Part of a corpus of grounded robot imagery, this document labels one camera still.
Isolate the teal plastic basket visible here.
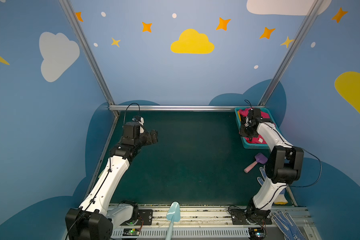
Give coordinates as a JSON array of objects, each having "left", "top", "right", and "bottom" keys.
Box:
[{"left": 235, "top": 108, "right": 283, "bottom": 150}]

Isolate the aluminium frame right post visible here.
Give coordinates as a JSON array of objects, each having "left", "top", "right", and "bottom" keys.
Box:
[{"left": 258, "top": 0, "right": 324, "bottom": 107}]

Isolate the aluminium frame back bar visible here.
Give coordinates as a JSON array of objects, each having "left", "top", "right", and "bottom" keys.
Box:
[{"left": 109, "top": 104, "right": 250, "bottom": 112}]

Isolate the light blue toy shovel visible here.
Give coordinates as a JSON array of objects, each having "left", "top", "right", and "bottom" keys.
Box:
[{"left": 165, "top": 202, "right": 181, "bottom": 240}]

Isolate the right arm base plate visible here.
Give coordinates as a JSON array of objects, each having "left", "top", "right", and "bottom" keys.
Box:
[{"left": 228, "top": 206, "right": 272, "bottom": 226}]

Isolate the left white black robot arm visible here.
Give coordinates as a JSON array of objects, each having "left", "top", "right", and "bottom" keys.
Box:
[{"left": 65, "top": 116, "right": 158, "bottom": 240}]

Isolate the green circuit board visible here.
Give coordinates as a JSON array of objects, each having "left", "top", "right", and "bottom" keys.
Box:
[
  {"left": 123, "top": 229, "right": 140, "bottom": 237},
  {"left": 249, "top": 228, "right": 266, "bottom": 240}
]

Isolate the blue dotted glove on table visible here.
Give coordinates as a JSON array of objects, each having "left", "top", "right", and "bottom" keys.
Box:
[{"left": 257, "top": 167, "right": 288, "bottom": 205}]

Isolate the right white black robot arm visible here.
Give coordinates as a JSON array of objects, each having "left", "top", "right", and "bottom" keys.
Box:
[{"left": 240, "top": 108, "right": 304, "bottom": 225}]

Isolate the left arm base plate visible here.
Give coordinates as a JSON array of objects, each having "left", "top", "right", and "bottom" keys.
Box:
[{"left": 122, "top": 209, "right": 153, "bottom": 226}]

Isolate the right green circuit board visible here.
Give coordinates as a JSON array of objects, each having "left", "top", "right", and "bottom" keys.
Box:
[{"left": 249, "top": 228, "right": 266, "bottom": 240}]

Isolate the magenta pink t-shirt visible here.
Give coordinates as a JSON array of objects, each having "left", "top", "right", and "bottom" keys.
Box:
[{"left": 238, "top": 109, "right": 272, "bottom": 144}]

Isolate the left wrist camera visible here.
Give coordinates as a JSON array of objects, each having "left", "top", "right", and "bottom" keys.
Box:
[{"left": 133, "top": 116, "right": 145, "bottom": 134}]

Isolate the left green circuit board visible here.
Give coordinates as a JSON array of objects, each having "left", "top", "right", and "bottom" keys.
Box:
[{"left": 123, "top": 229, "right": 140, "bottom": 237}]

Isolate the aluminium frame left post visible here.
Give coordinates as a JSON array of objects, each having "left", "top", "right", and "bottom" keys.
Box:
[{"left": 59, "top": 0, "right": 115, "bottom": 107}]

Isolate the blue dotted glove on rail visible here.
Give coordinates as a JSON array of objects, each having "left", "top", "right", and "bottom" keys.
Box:
[{"left": 272, "top": 210, "right": 306, "bottom": 240}]

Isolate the aluminium frame post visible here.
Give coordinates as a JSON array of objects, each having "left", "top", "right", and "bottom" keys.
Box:
[
  {"left": 258, "top": 0, "right": 324, "bottom": 107},
  {"left": 59, "top": 0, "right": 115, "bottom": 107}
]

